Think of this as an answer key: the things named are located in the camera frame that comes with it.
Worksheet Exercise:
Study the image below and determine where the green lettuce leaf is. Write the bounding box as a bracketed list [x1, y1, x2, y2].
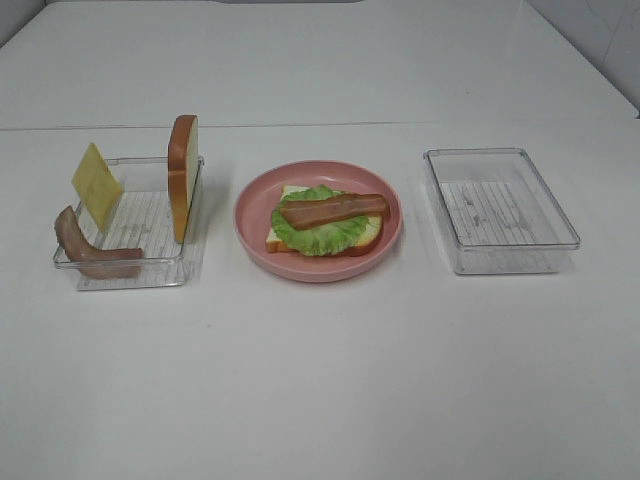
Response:
[271, 183, 371, 259]

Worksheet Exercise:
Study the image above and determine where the reddish brown bacon strip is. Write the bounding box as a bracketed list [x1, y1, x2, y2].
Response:
[279, 193, 390, 230]

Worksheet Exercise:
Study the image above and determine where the white bread slice brown crust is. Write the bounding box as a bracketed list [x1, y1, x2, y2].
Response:
[264, 184, 385, 259]

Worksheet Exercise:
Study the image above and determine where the pale pink bacon strip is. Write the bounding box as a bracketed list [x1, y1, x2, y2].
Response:
[54, 206, 143, 280]

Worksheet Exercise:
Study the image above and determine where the pink round plate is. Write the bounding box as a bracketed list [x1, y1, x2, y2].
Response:
[234, 160, 403, 283]

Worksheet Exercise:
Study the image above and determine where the upright bread slice left tray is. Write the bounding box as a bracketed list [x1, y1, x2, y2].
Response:
[167, 114, 198, 244]

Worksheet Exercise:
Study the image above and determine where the left clear plastic tray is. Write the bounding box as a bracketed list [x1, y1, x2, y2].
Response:
[53, 156, 206, 291]

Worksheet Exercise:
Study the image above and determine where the clear plastic tray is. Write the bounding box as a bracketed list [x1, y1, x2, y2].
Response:
[424, 148, 581, 275]
[53, 156, 206, 291]

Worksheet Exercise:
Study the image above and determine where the right clear plastic tray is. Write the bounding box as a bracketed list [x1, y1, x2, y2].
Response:
[424, 148, 581, 275]

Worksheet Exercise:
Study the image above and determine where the yellow cheese slice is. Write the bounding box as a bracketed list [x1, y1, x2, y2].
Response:
[71, 142, 123, 233]

